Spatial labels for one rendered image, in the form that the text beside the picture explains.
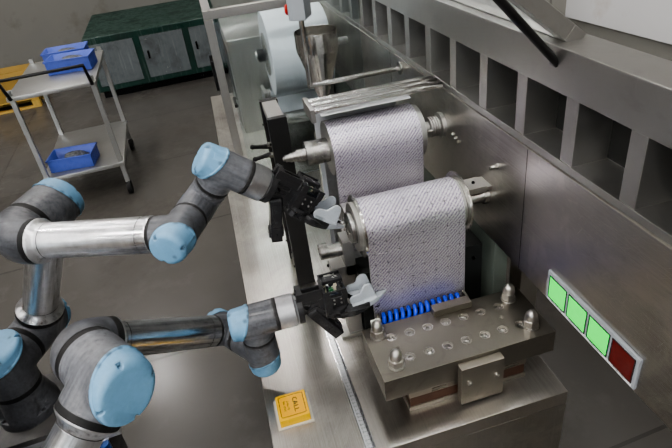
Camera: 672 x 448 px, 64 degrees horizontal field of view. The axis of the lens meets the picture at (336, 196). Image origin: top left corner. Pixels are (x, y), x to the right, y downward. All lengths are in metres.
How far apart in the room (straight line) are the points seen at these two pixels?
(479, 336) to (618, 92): 0.62
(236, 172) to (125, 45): 5.80
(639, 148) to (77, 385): 0.95
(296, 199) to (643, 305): 0.66
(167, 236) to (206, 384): 1.72
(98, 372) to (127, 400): 0.07
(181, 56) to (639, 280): 6.30
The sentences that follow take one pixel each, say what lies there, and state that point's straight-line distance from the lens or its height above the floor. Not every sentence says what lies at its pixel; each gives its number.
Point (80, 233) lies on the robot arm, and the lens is 1.16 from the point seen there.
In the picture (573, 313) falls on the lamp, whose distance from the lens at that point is 1.13.
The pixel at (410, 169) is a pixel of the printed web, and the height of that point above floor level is 1.26.
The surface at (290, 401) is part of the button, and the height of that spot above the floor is 0.92.
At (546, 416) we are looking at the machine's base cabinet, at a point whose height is 0.83.
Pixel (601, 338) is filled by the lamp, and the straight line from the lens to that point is 1.08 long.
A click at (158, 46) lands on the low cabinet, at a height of 0.49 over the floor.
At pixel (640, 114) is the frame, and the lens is 0.87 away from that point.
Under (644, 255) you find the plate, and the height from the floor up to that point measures 1.40.
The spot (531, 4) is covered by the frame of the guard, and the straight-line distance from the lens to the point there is 0.96.
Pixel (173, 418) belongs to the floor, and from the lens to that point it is 2.62.
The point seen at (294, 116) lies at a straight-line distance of 2.13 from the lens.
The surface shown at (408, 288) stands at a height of 1.08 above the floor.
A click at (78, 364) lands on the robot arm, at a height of 1.29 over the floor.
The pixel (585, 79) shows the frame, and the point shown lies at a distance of 0.95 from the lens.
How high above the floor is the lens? 1.94
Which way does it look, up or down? 31 degrees down
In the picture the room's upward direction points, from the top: 8 degrees counter-clockwise
